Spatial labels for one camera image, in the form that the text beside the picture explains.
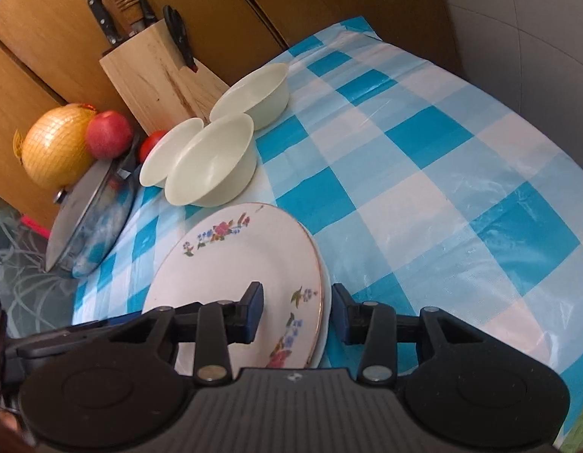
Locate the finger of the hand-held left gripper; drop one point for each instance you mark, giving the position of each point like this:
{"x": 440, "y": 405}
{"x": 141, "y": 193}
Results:
{"x": 60, "y": 339}

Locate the pomelo in yellow net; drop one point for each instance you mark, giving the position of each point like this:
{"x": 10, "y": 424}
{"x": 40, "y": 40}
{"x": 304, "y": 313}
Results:
{"x": 53, "y": 151}

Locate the wooden knife block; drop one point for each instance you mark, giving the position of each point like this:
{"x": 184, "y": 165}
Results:
{"x": 159, "y": 80}

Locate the red apple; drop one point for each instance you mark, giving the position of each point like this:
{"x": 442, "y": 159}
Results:
{"x": 110, "y": 134}

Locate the small white bowl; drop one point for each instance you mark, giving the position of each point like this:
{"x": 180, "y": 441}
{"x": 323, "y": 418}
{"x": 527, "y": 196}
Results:
{"x": 166, "y": 155}

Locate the large white bowl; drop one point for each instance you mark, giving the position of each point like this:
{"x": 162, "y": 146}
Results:
{"x": 253, "y": 96}

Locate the medium white bowl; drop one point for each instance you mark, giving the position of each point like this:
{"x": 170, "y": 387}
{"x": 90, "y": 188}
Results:
{"x": 211, "y": 165}

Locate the blue checkered tablecloth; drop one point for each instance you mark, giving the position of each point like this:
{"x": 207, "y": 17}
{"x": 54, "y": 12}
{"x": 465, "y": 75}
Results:
{"x": 414, "y": 174}

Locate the floral white plate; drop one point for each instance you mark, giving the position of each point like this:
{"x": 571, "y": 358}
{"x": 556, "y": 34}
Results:
{"x": 235, "y": 283}

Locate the red plastic object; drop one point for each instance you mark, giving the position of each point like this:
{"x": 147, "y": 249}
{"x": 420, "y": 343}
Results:
{"x": 32, "y": 224}

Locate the red tomato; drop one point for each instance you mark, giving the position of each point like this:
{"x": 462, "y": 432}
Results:
{"x": 150, "y": 146}

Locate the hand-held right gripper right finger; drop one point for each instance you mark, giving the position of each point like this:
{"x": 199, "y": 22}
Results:
{"x": 341, "y": 315}

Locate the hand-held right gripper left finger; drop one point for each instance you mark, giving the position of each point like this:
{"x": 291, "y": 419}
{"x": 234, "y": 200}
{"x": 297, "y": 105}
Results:
{"x": 256, "y": 312}

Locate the glass fruit bowl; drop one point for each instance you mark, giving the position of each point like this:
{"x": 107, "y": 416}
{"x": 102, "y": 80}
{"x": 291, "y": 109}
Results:
{"x": 91, "y": 217}

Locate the plain white plate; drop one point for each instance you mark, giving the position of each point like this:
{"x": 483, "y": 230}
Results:
{"x": 322, "y": 343}

